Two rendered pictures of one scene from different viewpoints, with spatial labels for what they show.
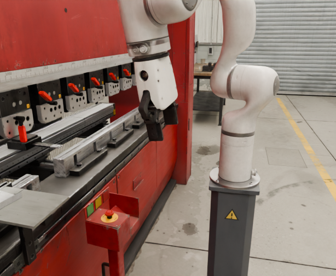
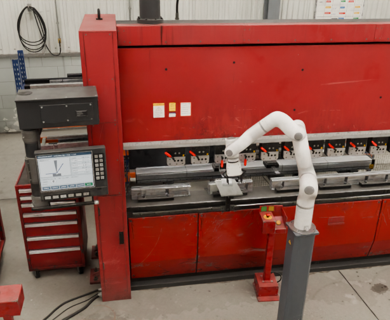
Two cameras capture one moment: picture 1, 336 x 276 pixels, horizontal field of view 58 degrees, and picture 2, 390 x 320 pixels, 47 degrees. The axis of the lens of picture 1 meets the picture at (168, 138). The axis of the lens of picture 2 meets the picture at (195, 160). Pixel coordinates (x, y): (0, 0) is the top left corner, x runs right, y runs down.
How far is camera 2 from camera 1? 2.84 m
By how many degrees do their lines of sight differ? 59
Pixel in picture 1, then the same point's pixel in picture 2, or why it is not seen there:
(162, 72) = (230, 166)
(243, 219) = (292, 246)
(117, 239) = (262, 227)
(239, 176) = (296, 225)
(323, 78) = not seen: outside the picture
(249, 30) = (300, 161)
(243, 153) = (298, 214)
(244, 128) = (299, 203)
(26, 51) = not seen: hidden behind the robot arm
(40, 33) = not seen: hidden behind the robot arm
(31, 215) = (225, 192)
